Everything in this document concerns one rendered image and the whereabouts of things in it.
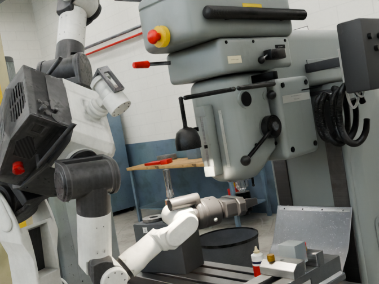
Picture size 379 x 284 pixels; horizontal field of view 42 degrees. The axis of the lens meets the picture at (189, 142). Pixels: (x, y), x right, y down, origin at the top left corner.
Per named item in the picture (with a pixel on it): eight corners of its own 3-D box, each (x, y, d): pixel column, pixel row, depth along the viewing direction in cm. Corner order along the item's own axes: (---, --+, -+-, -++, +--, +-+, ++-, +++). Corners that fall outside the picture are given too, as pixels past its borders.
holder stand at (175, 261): (186, 275, 179) (176, 220, 178) (140, 271, 192) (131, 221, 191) (204, 263, 188) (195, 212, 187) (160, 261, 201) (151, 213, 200)
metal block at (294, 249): (297, 266, 143) (294, 246, 142) (281, 264, 147) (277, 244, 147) (308, 261, 146) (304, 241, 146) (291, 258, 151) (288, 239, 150)
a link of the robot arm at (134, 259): (167, 257, 141) (114, 305, 135) (151, 243, 150) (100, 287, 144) (149, 231, 136) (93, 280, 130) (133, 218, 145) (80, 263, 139)
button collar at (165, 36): (166, 45, 136) (163, 23, 136) (153, 49, 141) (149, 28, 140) (172, 44, 138) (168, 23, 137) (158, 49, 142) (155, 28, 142)
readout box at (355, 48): (374, 89, 141) (363, 16, 140) (345, 94, 148) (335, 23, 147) (404, 84, 155) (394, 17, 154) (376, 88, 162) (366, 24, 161)
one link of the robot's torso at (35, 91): (-27, 208, 132) (43, 121, 116) (-30, 119, 153) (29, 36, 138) (69, 227, 151) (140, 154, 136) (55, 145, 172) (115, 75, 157)
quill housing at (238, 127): (246, 183, 143) (228, 72, 141) (197, 183, 158) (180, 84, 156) (285, 170, 156) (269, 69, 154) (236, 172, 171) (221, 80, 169)
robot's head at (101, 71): (101, 109, 139) (111, 92, 133) (84, 87, 141) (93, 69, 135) (118, 103, 143) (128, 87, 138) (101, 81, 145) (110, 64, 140)
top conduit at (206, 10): (212, 17, 129) (210, 3, 129) (201, 21, 132) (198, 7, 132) (308, 18, 160) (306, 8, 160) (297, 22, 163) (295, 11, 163)
